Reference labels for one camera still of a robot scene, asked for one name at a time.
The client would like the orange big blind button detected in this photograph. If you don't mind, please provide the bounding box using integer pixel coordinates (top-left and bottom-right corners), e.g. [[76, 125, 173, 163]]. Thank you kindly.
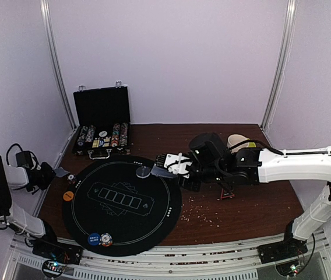
[[63, 191, 74, 201]]

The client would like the grey ridged card holder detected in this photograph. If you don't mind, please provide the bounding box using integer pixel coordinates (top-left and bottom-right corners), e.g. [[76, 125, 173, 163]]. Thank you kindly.
[[150, 165, 177, 179]]

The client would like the blue small blind button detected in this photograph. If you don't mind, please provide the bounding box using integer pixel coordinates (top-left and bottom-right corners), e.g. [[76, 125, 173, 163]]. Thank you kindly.
[[87, 233, 101, 246]]

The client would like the red poker chip stack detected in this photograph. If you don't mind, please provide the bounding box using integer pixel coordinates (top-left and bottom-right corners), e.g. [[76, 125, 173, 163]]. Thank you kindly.
[[100, 233, 112, 247]]

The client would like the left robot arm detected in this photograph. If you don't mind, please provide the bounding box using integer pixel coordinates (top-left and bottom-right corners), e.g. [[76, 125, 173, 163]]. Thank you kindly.
[[0, 143, 63, 259]]

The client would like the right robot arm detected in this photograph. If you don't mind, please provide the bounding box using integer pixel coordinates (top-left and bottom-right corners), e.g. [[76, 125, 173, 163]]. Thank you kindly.
[[150, 133, 331, 258]]

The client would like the white floral ceramic mug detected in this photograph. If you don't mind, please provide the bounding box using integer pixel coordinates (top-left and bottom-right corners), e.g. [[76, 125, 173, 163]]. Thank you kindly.
[[227, 134, 248, 148]]

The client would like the red triangle all-in marker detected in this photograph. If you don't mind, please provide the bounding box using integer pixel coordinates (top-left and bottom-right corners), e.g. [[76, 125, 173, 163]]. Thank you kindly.
[[219, 188, 235, 201]]

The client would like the white dealer button in case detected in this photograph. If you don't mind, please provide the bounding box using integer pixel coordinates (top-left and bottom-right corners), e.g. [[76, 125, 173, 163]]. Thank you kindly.
[[98, 131, 108, 137]]

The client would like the black round poker mat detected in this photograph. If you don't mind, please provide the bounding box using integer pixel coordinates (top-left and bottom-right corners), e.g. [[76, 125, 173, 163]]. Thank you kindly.
[[62, 155, 182, 257]]

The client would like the black poker chip case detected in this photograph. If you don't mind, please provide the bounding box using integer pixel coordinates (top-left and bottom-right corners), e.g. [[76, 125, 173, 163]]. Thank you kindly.
[[72, 85, 131, 159]]

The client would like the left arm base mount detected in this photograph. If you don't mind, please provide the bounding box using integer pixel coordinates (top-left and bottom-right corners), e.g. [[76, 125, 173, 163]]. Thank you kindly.
[[30, 239, 83, 265]]

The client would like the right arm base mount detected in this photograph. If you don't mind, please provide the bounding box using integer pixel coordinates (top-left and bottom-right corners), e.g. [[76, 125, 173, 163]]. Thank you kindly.
[[257, 240, 308, 264]]

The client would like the right aluminium frame post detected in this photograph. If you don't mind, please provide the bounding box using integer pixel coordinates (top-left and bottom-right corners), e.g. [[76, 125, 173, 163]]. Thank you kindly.
[[260, 0, 298, 133]]

